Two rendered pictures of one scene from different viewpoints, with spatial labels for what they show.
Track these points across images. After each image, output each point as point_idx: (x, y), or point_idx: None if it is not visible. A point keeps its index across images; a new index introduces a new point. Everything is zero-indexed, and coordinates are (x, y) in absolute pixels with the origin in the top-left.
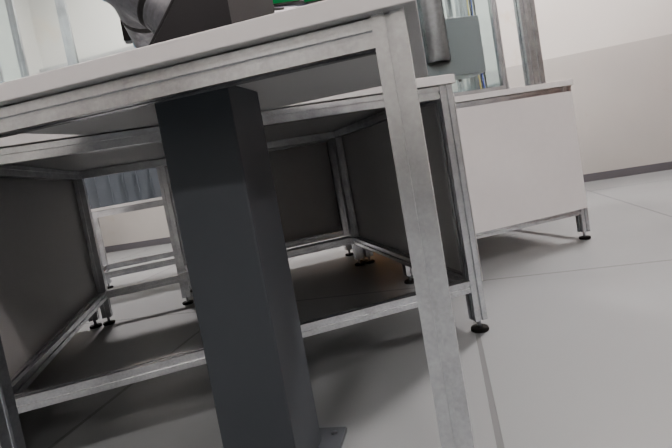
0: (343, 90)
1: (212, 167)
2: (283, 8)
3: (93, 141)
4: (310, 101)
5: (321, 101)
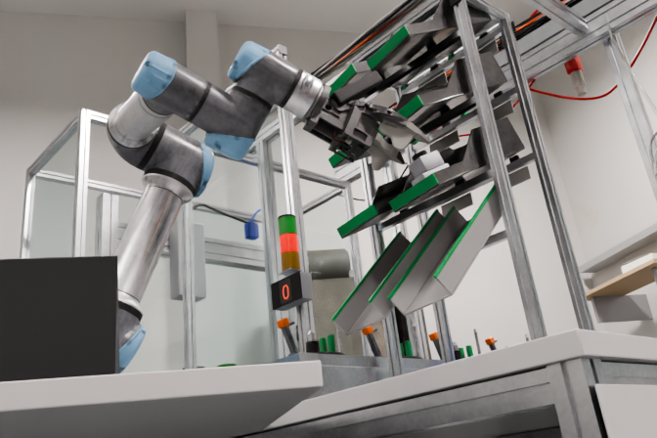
0: (241, 416)
1: None
2: (471, 202)
3: None
4: (305, 416)
5: (319, 416)
